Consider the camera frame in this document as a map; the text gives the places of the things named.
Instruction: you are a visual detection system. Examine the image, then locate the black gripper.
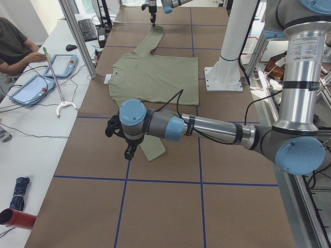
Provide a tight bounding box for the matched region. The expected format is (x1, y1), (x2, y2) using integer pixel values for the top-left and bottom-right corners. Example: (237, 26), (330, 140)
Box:
(124, 136), (144, 159)
(147, 0), (157, 27)

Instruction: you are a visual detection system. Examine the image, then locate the green long-sleeve shirt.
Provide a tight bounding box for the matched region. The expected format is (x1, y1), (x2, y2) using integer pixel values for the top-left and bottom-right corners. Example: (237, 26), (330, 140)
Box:
(108, 26), (199, 161)

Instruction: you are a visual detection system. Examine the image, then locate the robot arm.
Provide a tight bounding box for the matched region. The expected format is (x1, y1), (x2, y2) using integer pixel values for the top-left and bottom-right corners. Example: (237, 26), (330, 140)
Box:
(117, 1), (330, 175)
(141, 0), (192, 27)

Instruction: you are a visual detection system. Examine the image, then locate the black labelled box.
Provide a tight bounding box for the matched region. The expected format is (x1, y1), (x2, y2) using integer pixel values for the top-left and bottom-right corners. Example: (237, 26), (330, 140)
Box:
(97, 27), (107, 48)

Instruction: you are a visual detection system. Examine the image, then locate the black keyboard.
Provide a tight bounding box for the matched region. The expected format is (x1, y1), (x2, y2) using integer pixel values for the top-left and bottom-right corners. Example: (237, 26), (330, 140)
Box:
(78, 19), (97, 42)

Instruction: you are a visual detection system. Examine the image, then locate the white paper clothing tag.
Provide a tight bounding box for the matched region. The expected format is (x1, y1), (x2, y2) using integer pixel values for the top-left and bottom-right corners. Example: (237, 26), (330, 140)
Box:
(104, 74), (112, 84)

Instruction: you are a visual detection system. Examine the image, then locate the white reacher grabber stick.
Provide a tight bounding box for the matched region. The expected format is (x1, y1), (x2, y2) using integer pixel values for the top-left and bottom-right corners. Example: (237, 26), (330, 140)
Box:
(42, 46), (77, 118)

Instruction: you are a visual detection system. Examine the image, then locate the black computer mouse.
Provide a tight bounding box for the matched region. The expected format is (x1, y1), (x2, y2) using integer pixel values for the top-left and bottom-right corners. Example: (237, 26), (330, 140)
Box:
(65, 44), (77, 52)

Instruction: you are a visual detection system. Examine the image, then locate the far blue teach pendant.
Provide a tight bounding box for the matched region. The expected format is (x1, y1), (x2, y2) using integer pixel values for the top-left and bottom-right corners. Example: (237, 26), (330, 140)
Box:
(50, 54), (78, 79)

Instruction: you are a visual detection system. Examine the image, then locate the blue teach pendant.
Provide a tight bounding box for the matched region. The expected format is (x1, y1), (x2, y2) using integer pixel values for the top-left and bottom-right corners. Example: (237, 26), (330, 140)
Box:
(9, 75), (55, 107)
(50, 54), (78, 79)

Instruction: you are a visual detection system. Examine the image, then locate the near blue teach pendant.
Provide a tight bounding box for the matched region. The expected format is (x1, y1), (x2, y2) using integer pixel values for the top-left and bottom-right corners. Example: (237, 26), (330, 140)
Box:
(9, 75), (55, 107)

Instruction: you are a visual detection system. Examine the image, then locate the folded dark blue umbrella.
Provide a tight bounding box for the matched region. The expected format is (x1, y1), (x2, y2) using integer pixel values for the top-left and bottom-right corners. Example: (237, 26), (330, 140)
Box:
(9, 177), (30, 211)

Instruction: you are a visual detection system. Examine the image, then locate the red cylinder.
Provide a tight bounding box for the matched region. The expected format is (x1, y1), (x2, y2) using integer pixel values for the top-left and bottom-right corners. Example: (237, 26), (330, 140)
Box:
(1, 208), (37, 230)

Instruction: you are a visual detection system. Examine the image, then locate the seated person in dark shirt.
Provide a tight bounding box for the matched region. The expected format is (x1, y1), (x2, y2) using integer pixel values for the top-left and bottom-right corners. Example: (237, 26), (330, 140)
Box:
(1, 17), (47, 76)

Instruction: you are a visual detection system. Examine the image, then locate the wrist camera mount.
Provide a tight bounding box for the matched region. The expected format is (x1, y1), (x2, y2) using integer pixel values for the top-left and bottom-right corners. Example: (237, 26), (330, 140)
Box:
(105, 115), (123, 137)
(141, 3), (148, 11)

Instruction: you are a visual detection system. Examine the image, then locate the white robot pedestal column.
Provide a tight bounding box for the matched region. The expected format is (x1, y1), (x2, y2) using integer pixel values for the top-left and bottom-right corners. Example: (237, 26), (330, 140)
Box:
(204, 0), (259, 91)

